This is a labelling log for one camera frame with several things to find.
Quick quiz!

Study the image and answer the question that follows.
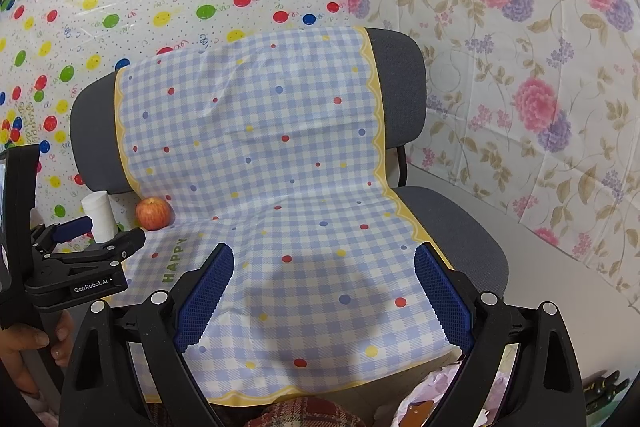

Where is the pink floral print sheet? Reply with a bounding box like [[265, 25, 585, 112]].
[[340, 0, 640, 293]]

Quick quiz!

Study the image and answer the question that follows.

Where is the red apple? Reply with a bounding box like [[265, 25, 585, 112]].
[[136, 197, 175, 230]]

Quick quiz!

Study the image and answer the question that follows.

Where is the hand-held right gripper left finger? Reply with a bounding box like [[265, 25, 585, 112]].
[[59, 243, 236, 427]]

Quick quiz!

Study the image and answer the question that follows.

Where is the black tool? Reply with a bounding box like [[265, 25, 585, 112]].
[[582, 369, 632, 423]]

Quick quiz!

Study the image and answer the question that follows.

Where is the blue checkered dotted cloth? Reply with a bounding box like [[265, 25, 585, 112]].
[[114, 26, 453, 408]]

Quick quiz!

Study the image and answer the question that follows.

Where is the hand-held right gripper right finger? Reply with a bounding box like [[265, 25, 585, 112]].
[[414, 243, 586, 427]]

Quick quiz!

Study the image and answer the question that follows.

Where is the pink plastic bag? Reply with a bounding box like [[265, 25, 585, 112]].
[[392, 362, 511, 427]]

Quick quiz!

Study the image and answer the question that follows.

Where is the red plaid clothing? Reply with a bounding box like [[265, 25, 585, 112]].
[[245, 396, 368, 427]]

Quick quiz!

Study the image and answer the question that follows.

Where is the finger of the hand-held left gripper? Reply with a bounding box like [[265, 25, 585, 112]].
[[47, 227, 147, 265], [30, 216, 93, 254]]

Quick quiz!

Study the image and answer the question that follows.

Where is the grey office chair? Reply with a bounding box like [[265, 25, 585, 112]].
[[70, 27, 510, 413]]

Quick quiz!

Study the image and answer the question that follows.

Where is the person's left hand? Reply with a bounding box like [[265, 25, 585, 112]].
[[0, 309, 76, 395]]

